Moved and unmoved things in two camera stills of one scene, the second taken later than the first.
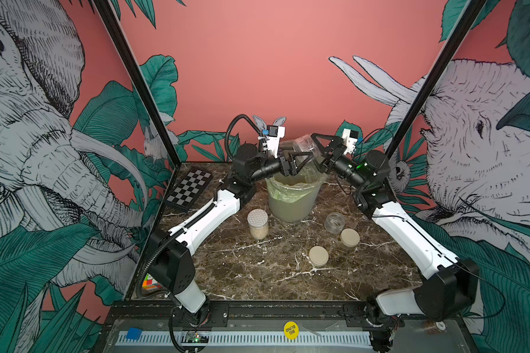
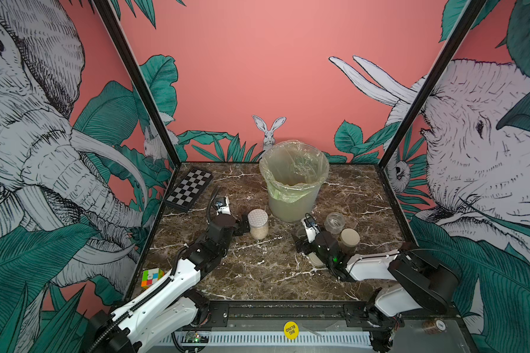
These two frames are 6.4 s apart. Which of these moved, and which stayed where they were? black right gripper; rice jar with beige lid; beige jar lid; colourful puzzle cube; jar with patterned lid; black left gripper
Moved: black right gripper; black left gripper
Stayed: rice jar with beige lid; jar with patterned lid; beige jar lid; colourful puzzle cube
